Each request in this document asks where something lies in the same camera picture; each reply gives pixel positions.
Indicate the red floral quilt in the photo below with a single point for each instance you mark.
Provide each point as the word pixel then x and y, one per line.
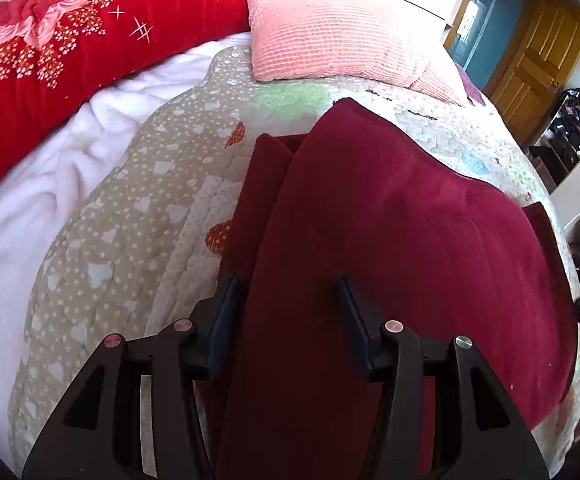
pixel 70 60

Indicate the maroon fleece garment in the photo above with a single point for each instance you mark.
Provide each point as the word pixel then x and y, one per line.
pixel 369 210

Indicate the cluttered clothes rack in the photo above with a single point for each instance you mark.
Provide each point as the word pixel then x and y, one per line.
pixel 579 110

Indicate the wooden door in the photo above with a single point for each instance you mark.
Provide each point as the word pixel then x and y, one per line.
pixel 539 60

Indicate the purple cloth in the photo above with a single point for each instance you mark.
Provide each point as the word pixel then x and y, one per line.
pixel 471 87

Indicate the white fleece blanket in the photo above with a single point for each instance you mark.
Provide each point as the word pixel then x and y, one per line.
pixel 45 185

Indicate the cluttered white shelf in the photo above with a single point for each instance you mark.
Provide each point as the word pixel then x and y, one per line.
pixel 577 190

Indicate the patchwork heart quilt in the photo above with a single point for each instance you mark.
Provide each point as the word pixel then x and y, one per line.
pixel 120 240

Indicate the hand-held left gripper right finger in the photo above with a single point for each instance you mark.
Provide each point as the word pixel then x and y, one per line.
pixel 357 325

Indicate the pink ribbed pillow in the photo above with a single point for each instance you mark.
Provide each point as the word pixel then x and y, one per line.
pixel 330 25

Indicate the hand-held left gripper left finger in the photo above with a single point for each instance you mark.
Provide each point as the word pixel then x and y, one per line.
pixel 222 325

